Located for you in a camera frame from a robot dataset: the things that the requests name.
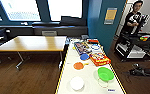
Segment white box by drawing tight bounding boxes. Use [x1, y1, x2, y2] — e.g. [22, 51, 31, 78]
[117, 42, 147, 59]

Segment flat red box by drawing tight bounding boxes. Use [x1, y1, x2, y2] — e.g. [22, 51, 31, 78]
[86, 38, 100, 45]

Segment wooden long table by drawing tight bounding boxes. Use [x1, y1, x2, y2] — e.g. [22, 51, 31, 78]
[0, 35, 68, 71]

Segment yellow wall notice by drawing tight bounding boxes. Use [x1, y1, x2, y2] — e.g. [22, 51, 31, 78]
[104, 7, 118, 25]

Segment colourful game box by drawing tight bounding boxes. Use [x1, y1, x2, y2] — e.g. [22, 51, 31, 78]
[73, 41, 93, 56]

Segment blue bowl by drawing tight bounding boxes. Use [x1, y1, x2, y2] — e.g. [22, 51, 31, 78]
[79, 53, 91, 61]

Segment white blue round dish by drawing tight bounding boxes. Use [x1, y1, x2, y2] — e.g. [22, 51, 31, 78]
[90, 43, 102, 51]

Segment dark window bench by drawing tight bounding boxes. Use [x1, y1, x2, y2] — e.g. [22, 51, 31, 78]
[0, 21, 89, 38]

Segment dark chair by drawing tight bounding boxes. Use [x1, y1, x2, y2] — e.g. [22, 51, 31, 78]
[0, 28, 11, 43]

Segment dark bench cushion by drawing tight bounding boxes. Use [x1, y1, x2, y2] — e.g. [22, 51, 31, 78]
[60, 15, 88, 27]

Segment person in black shirt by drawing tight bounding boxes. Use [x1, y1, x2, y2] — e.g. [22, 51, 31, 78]
[121, 0, 150, 36]

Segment yellow wooden game table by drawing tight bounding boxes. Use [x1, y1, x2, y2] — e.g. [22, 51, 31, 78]
[54, 38, 127, 94]

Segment green bowl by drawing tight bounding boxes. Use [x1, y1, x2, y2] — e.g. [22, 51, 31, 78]
[97, 66, 115, 82]

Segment small colourful toy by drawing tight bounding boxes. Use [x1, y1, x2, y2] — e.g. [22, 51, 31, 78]
[139, 35, 150, 42]

